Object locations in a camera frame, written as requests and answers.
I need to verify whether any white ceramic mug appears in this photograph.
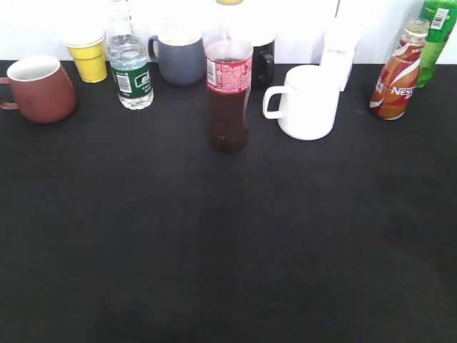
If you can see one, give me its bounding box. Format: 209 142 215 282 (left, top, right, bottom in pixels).
262 65 340 141

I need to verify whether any red-brown ceramic mug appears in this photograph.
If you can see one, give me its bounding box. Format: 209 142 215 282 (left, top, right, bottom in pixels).
1 55 77 124

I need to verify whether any yellow paper cup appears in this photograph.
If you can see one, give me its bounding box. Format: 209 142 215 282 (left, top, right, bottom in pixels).
62 28 107 83

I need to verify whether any green Sprite bottle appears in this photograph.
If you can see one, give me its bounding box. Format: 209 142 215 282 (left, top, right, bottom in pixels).
416 0 456 89

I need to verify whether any green label water bottle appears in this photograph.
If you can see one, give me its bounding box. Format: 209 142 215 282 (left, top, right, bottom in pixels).
106 1 154 110

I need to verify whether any black ceramic mug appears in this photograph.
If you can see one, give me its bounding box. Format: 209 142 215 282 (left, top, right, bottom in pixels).
251 33 275 89

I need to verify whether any white carton box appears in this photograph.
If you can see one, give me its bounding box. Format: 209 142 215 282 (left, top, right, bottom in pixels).
320 17 359 92

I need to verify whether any red label cola bottle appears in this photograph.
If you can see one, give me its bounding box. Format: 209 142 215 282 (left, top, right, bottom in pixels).
204 0 254 153

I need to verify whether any grey ceramic mug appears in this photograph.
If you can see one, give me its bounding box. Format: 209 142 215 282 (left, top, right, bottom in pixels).
148 26 206 86

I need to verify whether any orange Nescafe bottle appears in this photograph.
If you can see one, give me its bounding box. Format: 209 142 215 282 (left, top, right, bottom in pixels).
369 19 430 121

